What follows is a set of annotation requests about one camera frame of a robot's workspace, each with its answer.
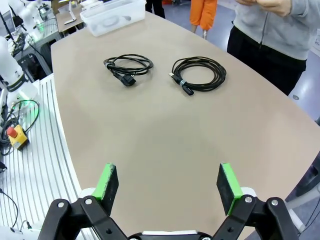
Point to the brown top desk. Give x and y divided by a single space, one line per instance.
72 22

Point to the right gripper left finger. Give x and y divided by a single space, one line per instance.
105 190

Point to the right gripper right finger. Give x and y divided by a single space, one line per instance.
228 190

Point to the white lab robot arm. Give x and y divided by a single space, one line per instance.
27 12

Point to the dark metal support frame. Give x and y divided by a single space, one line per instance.
307 182

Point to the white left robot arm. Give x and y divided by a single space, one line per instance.
10 67

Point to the grey metal workbench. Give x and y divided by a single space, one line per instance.
42 40

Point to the person's left forearm grey sleeve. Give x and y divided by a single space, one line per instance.
300 7

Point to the beige mannequin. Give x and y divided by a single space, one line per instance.
200 31

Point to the person's right hand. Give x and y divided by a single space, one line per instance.
247 2

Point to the person's black trousers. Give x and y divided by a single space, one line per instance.
262 65

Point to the orange trousers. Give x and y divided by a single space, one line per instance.
202 12

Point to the yellow emergency stop button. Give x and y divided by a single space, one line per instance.
17 137

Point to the translucent white plastic container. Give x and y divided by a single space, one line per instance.
112 10

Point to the person's left hand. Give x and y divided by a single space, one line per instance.
277 6

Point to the white slotted base plate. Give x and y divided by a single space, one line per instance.
45 162

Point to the bystander's black trousers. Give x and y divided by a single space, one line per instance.
155 7

